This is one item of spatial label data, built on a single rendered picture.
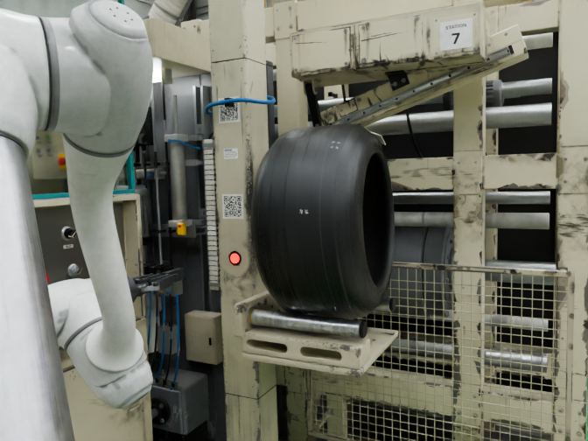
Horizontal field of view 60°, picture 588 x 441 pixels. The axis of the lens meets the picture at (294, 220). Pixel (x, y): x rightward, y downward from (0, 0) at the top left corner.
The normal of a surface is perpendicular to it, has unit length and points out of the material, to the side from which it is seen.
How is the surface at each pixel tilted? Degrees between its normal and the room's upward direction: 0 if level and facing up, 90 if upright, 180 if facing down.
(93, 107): 133
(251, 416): 90
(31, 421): 63
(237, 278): 90
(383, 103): 90
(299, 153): 46
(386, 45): 90
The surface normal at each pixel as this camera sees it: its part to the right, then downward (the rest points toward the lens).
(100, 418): 0.89, 0.01
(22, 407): 0.61, -0.44
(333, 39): -0.45, 0.09
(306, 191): -0.37, -0.28
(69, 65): 0.51, 0.06
